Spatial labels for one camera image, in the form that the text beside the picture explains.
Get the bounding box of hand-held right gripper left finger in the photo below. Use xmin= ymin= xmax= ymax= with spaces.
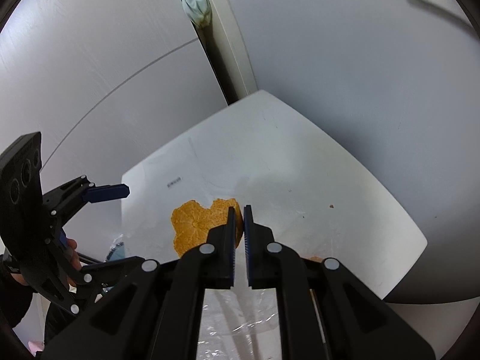
xmin=39 ymin=205 xmax=238 ymax=360

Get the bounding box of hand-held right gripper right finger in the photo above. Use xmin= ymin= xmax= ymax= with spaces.
xmin=244 ymin=205 xmax=437 ymax=360

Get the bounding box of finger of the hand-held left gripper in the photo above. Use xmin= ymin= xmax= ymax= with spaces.
xmin=42 ymin=175 xmax=131 ymax=229
xmin=65 ymin=256 xmax=146 ymax=297

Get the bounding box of lined trash bin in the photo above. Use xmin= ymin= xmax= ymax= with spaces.
xmin=103 ymin=233 xmax=126 ymax=263

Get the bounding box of large orange peel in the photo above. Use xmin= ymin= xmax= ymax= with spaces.
xmin=171 ymin=197 xmax=242 ymax=256

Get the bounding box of clear plastic sheet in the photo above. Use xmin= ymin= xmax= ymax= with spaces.
xmin=124 ymin=135 xmax=312 ymax=360

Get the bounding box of person's left forearm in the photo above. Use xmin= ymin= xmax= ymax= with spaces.
xmin=0 ymin=255 xmax=36 ymax=332

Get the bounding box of person's left hand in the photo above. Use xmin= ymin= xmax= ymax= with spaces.
xmin=65 ymin=239 xmax=82 ymax=289

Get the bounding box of white nightstand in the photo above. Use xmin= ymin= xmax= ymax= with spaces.
xmin=121 ymin=89 xmax=429 ymax=360

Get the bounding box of white wardrobe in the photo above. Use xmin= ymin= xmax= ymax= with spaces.
xmin=0 ymin=0 xmax=259 ymax=248

